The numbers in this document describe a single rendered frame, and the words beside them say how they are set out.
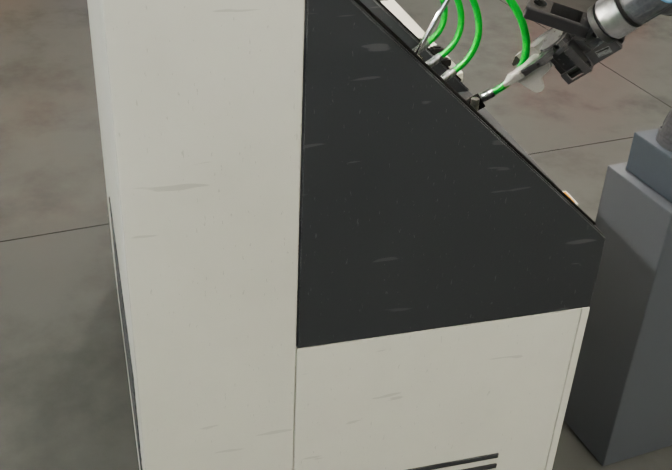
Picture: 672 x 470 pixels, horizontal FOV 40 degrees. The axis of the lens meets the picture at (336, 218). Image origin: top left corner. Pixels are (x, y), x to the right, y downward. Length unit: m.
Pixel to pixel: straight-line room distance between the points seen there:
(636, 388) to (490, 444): 0.64
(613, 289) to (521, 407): 0.58
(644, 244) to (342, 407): 0.89
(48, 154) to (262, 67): 2.72
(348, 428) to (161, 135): 0.73
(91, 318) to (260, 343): 1.48
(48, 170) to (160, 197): 2.49
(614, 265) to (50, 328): 1.70
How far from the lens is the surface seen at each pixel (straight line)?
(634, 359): 2.45
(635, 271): 2.35
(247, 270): 1.54
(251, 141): 1.42
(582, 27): 1.66
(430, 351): 1.76
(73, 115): 4.35
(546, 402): 1.98
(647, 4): 1.61
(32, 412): 2.77
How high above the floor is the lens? 1.86
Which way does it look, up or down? 32 degrees down
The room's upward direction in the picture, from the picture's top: 3 degrees clockwise
